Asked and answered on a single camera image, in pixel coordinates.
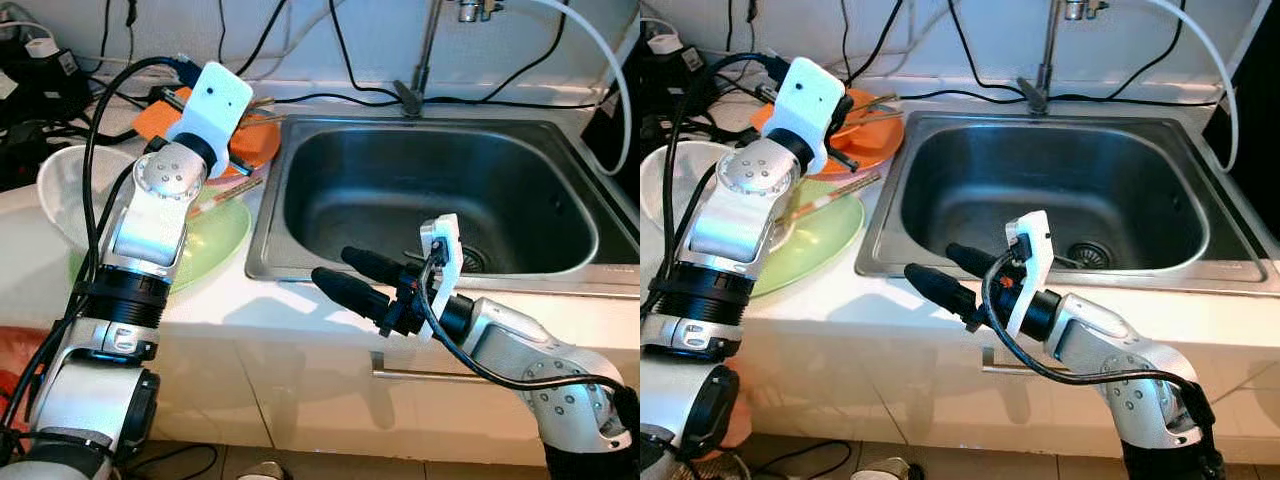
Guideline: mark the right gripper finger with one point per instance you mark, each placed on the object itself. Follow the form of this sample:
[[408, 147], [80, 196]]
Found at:
[[350, 290], [940, 290], [375, 265], [975, 260]]

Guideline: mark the white bowl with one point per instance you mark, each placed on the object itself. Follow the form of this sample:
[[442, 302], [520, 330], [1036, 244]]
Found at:
[[665, 185], [70, 195]]

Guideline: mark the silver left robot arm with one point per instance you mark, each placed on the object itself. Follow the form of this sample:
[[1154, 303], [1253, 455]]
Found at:
[[735, 220], [150, 230]]

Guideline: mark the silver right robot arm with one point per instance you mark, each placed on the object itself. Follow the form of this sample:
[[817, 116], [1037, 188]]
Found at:
[[530, 345], [1110, 335]]

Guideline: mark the white kitchen cabinet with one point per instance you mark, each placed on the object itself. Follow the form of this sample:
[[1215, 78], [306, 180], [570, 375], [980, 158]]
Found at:
[[900, 400], [300, 400]]

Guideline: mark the orange plate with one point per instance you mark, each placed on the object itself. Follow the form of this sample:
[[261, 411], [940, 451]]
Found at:
[[262, 140], [880, 145]]

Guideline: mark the silver metal utensil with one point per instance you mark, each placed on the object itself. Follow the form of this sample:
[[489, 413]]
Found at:
[[266, 115], [880, 116]]

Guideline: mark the stainless steel sink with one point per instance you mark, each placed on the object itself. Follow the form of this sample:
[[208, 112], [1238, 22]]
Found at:
[[400, 190], [1050, 180]]

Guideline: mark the green plate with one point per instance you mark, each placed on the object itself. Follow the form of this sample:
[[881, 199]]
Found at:
[[215, 245], [825, 245]]

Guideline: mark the black power box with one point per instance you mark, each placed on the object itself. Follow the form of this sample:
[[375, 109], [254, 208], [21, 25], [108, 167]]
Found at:
[[680, 80], [50, 85]]

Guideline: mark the grey robot foot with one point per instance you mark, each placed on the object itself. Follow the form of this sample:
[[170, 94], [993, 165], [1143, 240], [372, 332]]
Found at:
[[885, 470], [262, 472]]

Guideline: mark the metal sink faucet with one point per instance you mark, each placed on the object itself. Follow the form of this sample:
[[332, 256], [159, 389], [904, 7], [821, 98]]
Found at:
[[1045, 60], [420, 60]]

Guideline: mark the white plug adapter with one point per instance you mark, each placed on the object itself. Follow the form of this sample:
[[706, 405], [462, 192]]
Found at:
[[42, 47], [665, 42]]

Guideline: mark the metal tap valve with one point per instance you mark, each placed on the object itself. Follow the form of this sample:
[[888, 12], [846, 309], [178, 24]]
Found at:
[[1080, 9], [478, 10]]

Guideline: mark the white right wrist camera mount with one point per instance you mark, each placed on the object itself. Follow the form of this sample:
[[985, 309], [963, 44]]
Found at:
[[1035, 250], [445, 260]]

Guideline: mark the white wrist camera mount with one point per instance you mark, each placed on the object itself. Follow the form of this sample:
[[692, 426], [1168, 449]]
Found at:
[[1035, 250], [805, 105], [215, 105], [445, 260]]

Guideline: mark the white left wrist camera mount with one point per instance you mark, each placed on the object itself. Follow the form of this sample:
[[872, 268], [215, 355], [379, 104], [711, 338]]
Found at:
[[805, 105], [215, 105]]

